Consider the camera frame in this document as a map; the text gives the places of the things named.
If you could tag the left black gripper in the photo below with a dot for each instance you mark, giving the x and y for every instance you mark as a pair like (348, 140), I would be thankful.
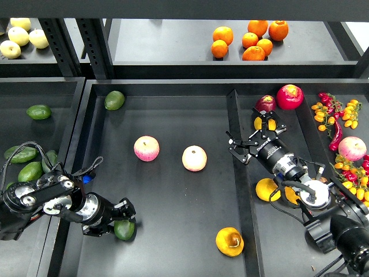
(98, 214)

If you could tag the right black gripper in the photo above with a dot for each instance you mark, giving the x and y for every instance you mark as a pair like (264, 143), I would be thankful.
(269, 150)

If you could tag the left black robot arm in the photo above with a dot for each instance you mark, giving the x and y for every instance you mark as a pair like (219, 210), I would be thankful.
(58, 193)

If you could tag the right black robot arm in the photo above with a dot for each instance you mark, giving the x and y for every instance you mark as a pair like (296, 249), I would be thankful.
(330, 214)

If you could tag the green avocado at tray corner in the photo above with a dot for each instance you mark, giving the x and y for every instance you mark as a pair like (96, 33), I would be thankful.
(114, 100)

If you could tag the green avocado upper left tray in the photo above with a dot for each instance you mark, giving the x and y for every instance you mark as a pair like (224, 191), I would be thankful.
(39, 112)

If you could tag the pale yellow pear right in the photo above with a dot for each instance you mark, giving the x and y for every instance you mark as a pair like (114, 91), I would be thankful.
(38, 38)

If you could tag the pale yellow pear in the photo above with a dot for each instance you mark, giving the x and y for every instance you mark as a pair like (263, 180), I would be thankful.
(10, 49)
(24, 23)
(18, 35)
(38, 38)

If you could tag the pale yellow pear front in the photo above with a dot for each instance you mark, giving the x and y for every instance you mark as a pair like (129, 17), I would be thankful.
(10, 49)

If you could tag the pale yellow pear centre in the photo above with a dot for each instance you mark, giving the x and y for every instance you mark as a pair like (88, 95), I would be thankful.
(18, 35)

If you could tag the pale yellow pear top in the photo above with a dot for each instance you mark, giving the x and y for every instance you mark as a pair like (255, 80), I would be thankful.
(24, 23)

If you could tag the dark red apple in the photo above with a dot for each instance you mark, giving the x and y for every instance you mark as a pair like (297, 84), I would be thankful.
(266, 103)

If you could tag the large red apple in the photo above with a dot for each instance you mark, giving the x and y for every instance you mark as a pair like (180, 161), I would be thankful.
(289, 97)

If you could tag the pale pink apple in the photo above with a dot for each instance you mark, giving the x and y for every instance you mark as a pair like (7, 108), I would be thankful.
(194, 158)

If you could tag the red chili pepper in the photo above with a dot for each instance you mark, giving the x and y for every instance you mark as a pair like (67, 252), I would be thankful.
(336, 139)

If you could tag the upper cherry tomato cluster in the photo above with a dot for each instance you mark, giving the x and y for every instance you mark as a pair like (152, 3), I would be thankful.
(329, 110)

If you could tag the cherry tomato cluster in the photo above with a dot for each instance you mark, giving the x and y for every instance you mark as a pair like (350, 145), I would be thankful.
(329, 110)
(353, 176)

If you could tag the pink red apple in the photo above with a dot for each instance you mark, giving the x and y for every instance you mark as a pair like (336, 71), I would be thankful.
(146, 148)

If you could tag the orange front bottom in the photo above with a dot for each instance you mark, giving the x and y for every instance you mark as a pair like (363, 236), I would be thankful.
(253, 53)

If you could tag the orange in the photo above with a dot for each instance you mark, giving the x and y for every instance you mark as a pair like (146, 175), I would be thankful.
(219, 49)
(278, 30)
(223, 33)
(258, 27)
(253, 53)

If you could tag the black left tray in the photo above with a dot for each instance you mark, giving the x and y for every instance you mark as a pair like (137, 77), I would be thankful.
(31, 254)

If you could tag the large black centre tray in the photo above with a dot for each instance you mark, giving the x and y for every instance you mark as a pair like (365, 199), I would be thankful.
(179, 212)

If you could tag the orange right small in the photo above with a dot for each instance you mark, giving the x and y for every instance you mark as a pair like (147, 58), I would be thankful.
(266, 45)

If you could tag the orange small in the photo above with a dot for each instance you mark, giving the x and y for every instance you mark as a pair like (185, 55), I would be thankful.
(249, 39)
(266, 45)

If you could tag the orange far left bottom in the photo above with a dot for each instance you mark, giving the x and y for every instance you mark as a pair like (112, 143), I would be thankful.
(219, 49)

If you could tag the orange centre small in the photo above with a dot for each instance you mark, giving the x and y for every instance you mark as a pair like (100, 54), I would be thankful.
(249, 39)

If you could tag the pink apple right tray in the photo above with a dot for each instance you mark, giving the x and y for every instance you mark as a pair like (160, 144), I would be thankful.
(352, 148)

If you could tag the lower cherry tomato cluster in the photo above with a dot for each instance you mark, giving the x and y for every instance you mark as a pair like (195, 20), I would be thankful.
(353, 176)

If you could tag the orange far left top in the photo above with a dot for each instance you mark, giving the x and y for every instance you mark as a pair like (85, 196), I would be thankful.
(223, 33)

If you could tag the orange top right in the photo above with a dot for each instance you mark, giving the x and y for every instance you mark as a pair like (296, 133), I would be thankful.
(278, 30)

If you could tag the orange top centre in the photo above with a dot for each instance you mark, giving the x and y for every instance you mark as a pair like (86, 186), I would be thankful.
(258, 27)

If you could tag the dark avocado near tray wall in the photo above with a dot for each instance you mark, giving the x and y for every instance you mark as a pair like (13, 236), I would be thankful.
(52, 157)

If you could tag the black metal shelf frame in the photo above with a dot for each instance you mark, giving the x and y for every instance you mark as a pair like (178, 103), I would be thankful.
(327, 11)

